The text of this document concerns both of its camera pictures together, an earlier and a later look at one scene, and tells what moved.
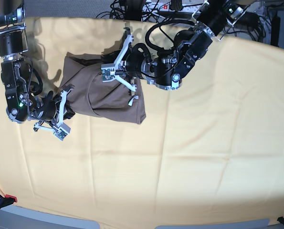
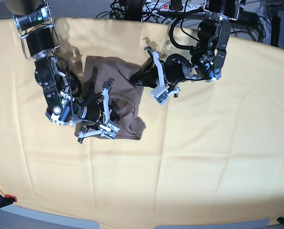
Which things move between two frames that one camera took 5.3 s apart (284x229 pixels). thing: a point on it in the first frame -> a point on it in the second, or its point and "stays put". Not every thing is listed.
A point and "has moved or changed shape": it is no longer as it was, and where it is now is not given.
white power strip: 160,7 stays put
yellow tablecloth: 221,147 stays put
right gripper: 139,64 -> 176,69
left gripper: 44,109 -> 90,114
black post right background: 275,30 stays put
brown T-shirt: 89,94 has moved or changed shape
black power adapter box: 248,19 stays put
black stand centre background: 133,10 stays put
